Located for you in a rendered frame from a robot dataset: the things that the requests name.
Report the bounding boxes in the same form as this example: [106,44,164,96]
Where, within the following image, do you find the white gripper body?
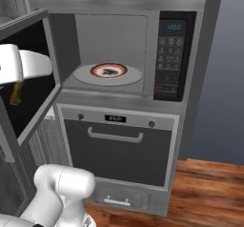
[0,43,26,87]

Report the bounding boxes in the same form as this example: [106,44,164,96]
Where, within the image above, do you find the brown chicken drumstick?
[9,80,26,107]

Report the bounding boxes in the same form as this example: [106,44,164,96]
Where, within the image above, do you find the microwave door with black window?
[0,9,63,164]

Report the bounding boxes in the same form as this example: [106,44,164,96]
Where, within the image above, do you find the grey microwave turntable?
[71,63,144,88]

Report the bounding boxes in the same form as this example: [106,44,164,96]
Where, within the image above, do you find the grey microwave oven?
[47,9,198,104]

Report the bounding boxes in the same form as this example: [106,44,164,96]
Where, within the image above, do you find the pale grey base cupboards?
[28,107,70,175]

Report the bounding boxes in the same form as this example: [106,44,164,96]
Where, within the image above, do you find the red rimmed patterned plate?
[90,61,130,79]

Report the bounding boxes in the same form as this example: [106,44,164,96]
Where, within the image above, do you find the grey built-in oven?
[55,103,181,191]

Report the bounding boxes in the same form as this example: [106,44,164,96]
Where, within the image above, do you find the dark oven door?
[63,118,174,188]

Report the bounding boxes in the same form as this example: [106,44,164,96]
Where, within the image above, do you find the grey drawer front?
[91,180,151,212]

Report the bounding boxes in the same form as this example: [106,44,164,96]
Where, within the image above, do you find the tall grey cabinet housing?
[26,0,227,217]

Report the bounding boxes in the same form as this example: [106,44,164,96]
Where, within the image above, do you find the grey oven door handle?
[87,126,145,144]

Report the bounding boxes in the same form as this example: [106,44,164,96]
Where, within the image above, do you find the white drawer handle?
[103,195,132,208]

